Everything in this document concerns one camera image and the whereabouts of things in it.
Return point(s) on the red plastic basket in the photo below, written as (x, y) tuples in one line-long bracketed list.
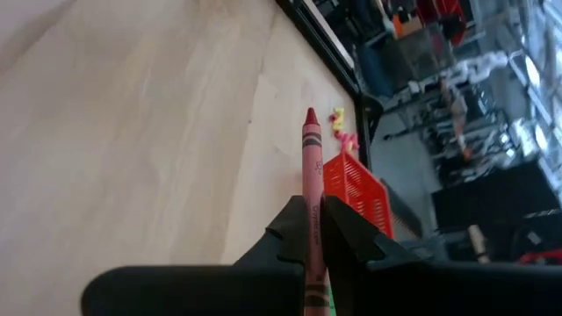
[(355, 188)]

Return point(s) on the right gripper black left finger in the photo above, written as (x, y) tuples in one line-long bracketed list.
[(197, 289)]

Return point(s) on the red Crayola crayon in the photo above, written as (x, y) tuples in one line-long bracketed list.
[(312, 167)]

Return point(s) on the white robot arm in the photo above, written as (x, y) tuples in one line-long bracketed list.
[(483, 65)]

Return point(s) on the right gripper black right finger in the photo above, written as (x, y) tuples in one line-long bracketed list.
[(439, 289)]

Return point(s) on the black partition panel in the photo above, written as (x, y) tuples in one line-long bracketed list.
[(492, 197)]

